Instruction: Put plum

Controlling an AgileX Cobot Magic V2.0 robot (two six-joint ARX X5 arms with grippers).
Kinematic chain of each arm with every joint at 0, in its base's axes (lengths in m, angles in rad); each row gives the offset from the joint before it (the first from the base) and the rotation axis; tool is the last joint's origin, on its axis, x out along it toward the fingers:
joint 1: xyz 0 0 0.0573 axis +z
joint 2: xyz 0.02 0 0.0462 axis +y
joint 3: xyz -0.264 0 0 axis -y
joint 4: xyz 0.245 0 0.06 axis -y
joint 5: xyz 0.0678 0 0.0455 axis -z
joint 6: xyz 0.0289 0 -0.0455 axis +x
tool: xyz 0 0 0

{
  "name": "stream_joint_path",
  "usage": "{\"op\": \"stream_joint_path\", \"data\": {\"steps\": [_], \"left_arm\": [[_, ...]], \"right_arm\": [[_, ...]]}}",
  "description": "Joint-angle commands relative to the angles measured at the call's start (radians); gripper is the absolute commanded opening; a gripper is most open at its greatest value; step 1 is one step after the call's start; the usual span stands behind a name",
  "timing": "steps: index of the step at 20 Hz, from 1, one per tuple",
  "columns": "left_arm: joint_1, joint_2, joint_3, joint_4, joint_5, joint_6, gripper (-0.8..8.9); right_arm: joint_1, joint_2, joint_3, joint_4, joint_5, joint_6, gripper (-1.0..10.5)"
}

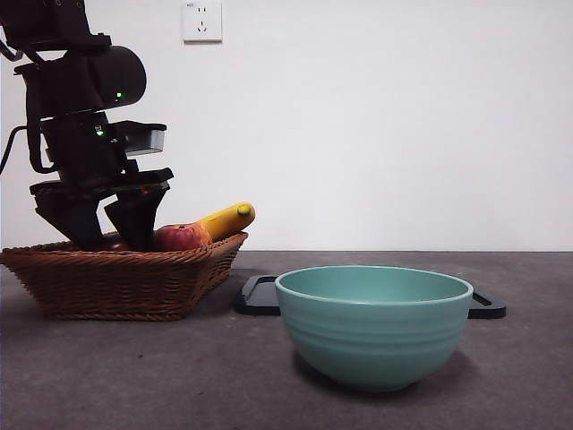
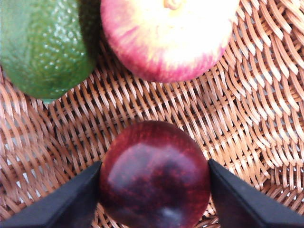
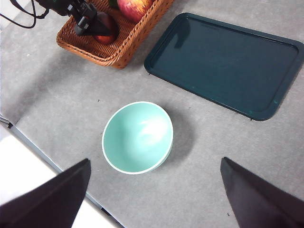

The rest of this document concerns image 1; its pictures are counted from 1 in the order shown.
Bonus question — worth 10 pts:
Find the teal ribbed bowl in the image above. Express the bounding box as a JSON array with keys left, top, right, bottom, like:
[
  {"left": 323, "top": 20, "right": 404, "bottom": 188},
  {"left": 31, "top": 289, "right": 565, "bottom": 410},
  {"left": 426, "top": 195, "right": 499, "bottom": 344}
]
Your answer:
[{"left": 274, "top": 265, "right": 475, "bottom": 393}]

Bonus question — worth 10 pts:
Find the red apple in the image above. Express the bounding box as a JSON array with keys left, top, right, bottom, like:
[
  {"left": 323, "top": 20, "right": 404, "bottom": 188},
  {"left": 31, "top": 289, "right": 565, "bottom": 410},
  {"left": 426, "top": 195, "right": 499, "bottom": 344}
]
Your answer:
[{"left": 152, "top": 224, "right": 205, "bottom": 253}]

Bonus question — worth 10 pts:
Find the brown wicker basket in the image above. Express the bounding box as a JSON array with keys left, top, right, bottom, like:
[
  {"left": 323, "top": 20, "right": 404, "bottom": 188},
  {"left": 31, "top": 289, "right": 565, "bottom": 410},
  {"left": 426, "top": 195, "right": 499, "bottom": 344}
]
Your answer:
[{"left": 0, "top": 231, "right": 250, "bottom": 323}]

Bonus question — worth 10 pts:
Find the yellow banana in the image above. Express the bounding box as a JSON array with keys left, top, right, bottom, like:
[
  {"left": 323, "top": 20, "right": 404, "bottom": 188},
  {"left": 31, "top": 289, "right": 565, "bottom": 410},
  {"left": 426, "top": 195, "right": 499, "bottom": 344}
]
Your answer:
[{"left": 196, "top": 202, "right": 256, "bottom": 244}]

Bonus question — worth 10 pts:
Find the black rectangular tray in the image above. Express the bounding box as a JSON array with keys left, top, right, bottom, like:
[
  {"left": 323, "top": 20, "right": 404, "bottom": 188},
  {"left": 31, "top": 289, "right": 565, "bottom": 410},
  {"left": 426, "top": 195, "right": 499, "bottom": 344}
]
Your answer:
[{"left": 234, "top": 274, "right": 508, "bottom": 320}]

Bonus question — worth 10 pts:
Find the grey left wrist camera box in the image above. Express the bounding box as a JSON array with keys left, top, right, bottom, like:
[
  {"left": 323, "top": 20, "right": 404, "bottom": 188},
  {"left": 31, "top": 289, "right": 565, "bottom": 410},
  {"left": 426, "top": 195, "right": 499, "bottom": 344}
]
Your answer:
[{"left": 109, "top": 121, "right": 167, "bottom": 158}]

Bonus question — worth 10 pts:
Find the white wall socket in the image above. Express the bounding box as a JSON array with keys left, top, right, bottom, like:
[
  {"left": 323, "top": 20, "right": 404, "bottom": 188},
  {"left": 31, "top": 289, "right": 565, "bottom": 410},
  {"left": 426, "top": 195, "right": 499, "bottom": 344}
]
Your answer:
[{"left": 183, "top": 2, "right": 224, "bottom": 45}]

